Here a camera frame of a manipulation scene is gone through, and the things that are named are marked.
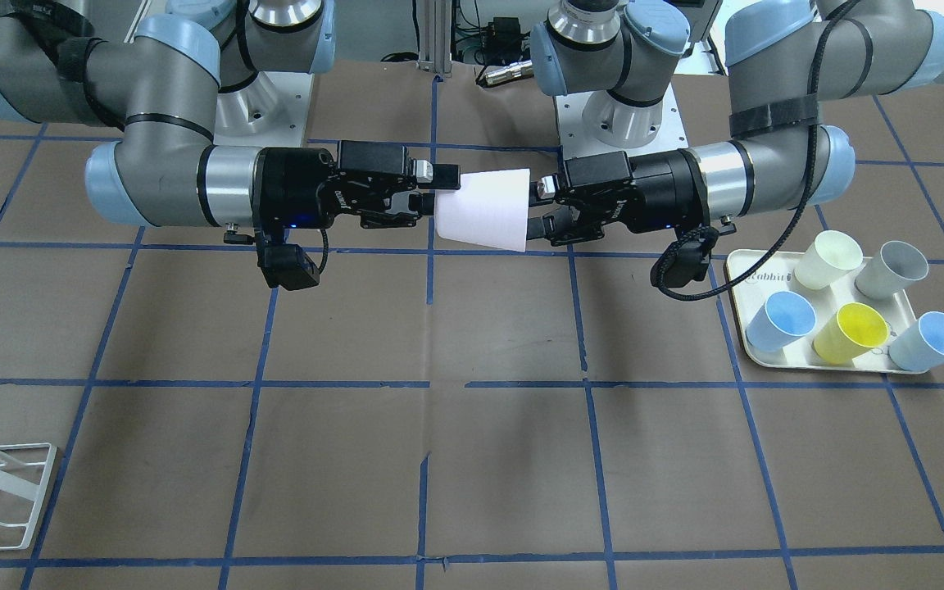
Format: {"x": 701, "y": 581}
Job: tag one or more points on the pink plastic cup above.
{"x": 490, "y": 209}

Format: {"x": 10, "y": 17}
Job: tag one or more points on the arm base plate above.
{"x": 270, "y": 112}
{"x": 652, "y": 147}

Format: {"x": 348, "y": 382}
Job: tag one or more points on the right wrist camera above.
{"x": 286, "y": 266}

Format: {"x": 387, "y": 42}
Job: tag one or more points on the aluminium frame post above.
{"x": 435, "y": 21}

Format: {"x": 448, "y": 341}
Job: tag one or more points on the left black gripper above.
{"x": 659, "y": 192}

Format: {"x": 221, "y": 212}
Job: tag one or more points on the light blue cup far end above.
{"x": 921, "y": 346}

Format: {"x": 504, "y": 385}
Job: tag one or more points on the cream rabbit tray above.
{"x": 777, "y": 276}

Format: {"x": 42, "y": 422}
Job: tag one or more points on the grey plastic cup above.
{"x": 894, "y": 268}

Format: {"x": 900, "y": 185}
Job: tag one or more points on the cream white plastic cup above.
{"x": 832, "y": 255}

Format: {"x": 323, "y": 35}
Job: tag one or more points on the yellow plastic cup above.
{"x": 853, "y": 330}

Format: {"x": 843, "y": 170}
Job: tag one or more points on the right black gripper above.
{"x": 290, "y": 190}

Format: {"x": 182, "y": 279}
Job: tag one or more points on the light blue cup near centre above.
{"x": 784, "y": 318}

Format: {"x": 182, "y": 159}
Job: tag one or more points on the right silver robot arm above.
{"x": 161, "y": 90}

